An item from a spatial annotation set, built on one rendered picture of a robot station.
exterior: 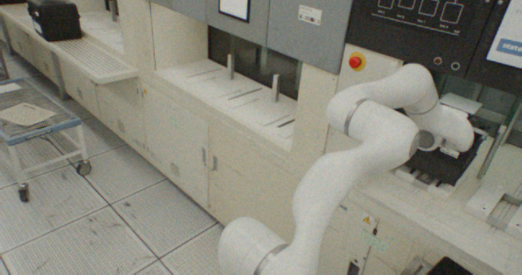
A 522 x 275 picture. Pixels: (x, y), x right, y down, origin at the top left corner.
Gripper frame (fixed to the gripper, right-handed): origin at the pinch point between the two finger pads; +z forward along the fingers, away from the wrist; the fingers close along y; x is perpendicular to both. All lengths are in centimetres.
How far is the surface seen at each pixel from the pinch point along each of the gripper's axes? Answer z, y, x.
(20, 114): -75, -236, -73
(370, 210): -27.8, -10.6, -39.3
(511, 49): -28.9, 11.4, 31.0
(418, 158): -8.5, -4.7, -20.7
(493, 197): 2.7, 21.9, -29.8
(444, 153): -8.8, 2.9, -14.3
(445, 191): -7.3, 7.8, -29.8
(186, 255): -49, -100, -120
